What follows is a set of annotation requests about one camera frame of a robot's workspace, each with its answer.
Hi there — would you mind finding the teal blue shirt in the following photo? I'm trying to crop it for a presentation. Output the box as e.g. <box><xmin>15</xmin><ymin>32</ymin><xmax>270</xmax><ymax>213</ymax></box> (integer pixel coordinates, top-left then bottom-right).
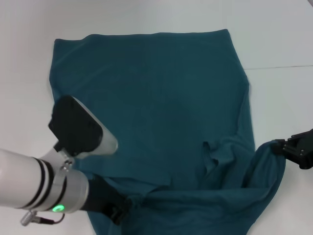
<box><xmin>47</xmin><ymin>28</ymin><xmax>287</xmax><ymax>235</ymax></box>

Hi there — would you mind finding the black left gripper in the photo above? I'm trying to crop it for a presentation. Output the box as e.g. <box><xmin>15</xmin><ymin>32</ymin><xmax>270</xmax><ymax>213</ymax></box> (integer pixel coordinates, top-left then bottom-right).
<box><xmin>82</xmin><ymin>174</ymin><xmax>134</xmax><ymax>226</ymax></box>

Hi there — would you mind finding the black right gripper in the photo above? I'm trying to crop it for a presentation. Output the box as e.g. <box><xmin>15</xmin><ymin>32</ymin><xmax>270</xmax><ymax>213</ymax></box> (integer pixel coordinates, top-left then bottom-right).
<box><xmin>270</xmin><ymin>128</ymin><xmax>313</xmax><ymax>170</ymax></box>

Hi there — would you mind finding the red black left wrist cable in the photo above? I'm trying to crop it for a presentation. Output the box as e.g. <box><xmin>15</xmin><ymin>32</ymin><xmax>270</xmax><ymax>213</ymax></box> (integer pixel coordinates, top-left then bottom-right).
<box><xmin>20</xmin><ymin>211</ymin><xmax>66</xmax><ymax>225</ymax></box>

